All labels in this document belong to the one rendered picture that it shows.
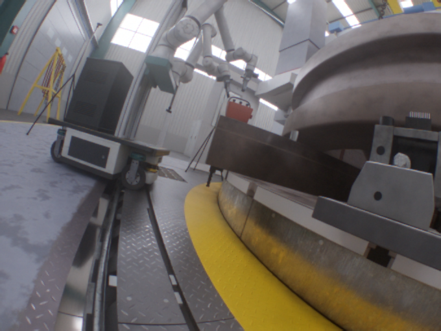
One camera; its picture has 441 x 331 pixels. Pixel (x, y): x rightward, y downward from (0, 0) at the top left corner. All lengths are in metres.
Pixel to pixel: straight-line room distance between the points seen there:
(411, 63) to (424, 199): 1.29
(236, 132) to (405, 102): 1.16
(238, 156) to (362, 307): 1.21
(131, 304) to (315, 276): 0.54
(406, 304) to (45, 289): 0.86
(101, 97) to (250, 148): 1.15
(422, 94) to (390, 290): 1.00
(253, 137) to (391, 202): 1.20
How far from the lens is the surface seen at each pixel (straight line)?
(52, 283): 0.53
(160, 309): 0.51
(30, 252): 0.63
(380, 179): 0.43
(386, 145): 0.80
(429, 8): 8.91
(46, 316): 0.47
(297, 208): 0.71
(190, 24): 1.35
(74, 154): 1.45
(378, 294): 0.63
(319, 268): 0.69
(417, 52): 1.67
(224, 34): 1.79
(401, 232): 0.38
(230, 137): 1.42
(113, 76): 1.49
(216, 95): 4.72
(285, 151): 1.55
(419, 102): 1.27
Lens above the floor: 0.37
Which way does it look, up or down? 2 degrees down
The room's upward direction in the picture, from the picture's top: 17 degrees clockwise
